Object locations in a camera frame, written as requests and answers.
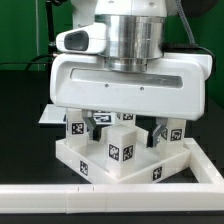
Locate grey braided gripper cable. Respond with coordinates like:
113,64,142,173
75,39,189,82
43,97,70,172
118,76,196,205
161,0,217,74

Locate white L-shaped obstacle fence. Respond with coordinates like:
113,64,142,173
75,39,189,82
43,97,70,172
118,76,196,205
0,138,224,214

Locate white base tag plate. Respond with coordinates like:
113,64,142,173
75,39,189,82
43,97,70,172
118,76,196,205
39,104,116,125

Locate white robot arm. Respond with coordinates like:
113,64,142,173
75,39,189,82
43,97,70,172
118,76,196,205
50,0,215,147

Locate white square table top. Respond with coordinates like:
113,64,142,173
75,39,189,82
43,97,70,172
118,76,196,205
54,126,193,185

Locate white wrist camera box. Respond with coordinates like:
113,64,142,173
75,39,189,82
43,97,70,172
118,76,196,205
56,23,107,54

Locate black cable with connector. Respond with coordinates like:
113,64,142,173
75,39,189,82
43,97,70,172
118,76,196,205
0,0,68,72

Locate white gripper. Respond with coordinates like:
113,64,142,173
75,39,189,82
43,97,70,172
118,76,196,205
50,53,212,148

